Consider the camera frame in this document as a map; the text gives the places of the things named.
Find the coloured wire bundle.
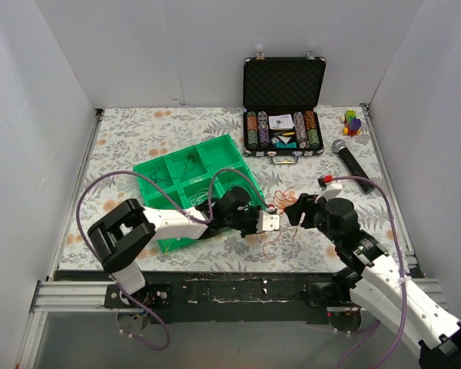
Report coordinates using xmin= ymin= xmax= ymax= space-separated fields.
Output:
xmin=259 ymin=187 xmax=304 ymax=262

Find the green compartment tray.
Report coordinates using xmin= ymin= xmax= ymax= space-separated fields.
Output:
xmin=132 ymin=134 xmax=268 ymax=253

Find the striped black white wire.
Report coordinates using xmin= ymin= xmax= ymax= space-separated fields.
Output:
xmin=180 ymin=151 xmax=201 ymax=180

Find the purple wire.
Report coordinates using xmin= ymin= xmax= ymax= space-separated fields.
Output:
xmin=145 ymin=167 xmax=172 ymax=191

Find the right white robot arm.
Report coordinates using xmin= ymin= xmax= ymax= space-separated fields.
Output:
xmin=285 ymin=194 xmax=461 ymax=368

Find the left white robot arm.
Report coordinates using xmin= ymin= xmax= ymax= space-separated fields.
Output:
xmin=88 ymin=187 xmax=268 ymax=308

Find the black handheld microphone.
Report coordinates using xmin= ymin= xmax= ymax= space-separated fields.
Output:
xmin=332 ymin=139 xmax=375 ymax=194

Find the colourful toy block train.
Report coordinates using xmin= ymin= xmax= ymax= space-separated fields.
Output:
xmin=340 ymin=110 xmax=362 ymax=137

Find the black poker chip case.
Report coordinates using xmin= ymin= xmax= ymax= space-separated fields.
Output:
xmin=242 ymin=51 xmax=327 ymax=165

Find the floral table mat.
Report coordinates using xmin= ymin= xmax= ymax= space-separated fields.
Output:
xmin=57 ymin=105 xmax=412 ymax=274

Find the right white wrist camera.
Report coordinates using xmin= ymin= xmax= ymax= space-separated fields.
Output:
xmin=316 ymin=175 xmax=343 ymax=202

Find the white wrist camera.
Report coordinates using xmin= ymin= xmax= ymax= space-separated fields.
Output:
xmin=257 ymin=207 xmax=280 ymax=234
xmin=316 ymin=175 xmax=343 ymax=202

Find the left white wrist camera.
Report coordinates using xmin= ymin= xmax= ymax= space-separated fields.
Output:
xmin=257 ymin=207 xmax=280 ymax=234

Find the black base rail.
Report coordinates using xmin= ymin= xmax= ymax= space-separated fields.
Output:
xmin=104 ymin=271 xmax=371 ymax=331

